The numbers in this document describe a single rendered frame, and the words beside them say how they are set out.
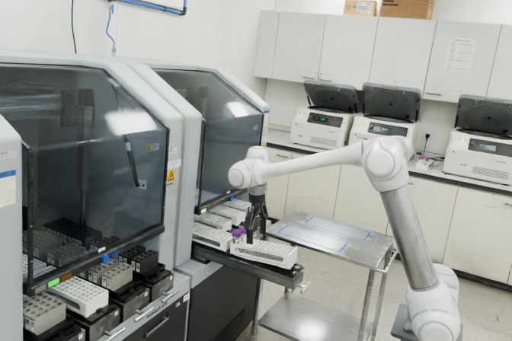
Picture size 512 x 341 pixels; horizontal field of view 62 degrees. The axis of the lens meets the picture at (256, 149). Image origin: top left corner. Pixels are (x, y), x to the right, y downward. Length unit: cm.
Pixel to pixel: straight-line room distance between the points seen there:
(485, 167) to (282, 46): 225
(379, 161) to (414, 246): 33
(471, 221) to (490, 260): 36
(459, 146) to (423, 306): 250
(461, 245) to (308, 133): 167
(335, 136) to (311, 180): 51
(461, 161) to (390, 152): 255
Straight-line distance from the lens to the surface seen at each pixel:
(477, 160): 403
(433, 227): 417
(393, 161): 150
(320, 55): 449
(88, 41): 291
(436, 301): 168
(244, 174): 168
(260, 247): 197
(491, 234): 417
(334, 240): 233
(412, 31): 431
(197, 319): 220
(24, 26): 264
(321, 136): 420
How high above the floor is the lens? 171
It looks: 12 degrees down
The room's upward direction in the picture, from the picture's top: 6 degrees clockwise
